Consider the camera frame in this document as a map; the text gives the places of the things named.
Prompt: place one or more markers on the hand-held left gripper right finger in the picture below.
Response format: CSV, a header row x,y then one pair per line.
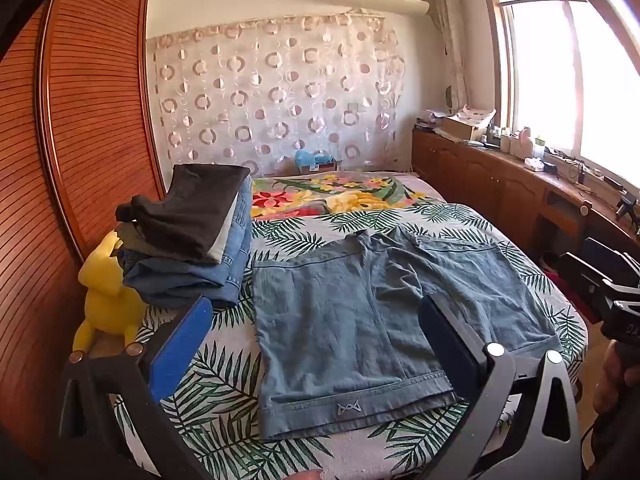
x,y
442,332

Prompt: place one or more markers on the circle patterned sheer curtain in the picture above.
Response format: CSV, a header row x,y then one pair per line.
x,y
280,100

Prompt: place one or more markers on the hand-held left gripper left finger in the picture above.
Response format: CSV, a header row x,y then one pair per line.
x,y
180,345

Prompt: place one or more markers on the person's right hand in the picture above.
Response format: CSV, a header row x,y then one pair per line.
x,y
607,375

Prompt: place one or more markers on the yellow plush toy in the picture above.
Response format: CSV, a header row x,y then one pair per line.
x,y
107,300

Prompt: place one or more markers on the gathered beige window curtain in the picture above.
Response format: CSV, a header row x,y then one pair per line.
x,y
450,45

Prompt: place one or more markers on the folded black pants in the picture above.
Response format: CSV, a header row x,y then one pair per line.
x,y
195,210

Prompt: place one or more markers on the floral blanket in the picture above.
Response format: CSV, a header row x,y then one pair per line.
x,y
305,200

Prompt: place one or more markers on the blue plush toy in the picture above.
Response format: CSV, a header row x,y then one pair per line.
x,y
307,159

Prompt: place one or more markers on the stack of folded clothes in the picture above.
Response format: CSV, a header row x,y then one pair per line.
x,y
200,282

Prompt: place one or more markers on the person's dark clothing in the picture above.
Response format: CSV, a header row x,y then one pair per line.
x,y
617,450

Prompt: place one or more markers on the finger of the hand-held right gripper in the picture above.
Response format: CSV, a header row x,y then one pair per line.
x,y
580,277
612,255

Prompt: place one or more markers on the wooden framed window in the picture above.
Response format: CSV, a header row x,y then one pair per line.
x,y
575,75

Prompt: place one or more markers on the cardboard box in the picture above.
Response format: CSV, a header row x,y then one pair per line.
x,y
462,129

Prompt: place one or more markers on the wooden slatted wardrobe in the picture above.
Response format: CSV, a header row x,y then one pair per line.
x,y
80,125

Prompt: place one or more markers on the light blue denim shorts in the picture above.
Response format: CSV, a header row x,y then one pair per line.
x,y
350,320

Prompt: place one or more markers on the folded white garment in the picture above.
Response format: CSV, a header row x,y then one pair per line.
x,y
222,240

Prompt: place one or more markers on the printed paper sheet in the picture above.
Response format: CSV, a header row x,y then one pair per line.
x,y
475,112

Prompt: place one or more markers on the long wooden cabinet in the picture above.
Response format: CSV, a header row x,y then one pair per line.
x,y
480,180

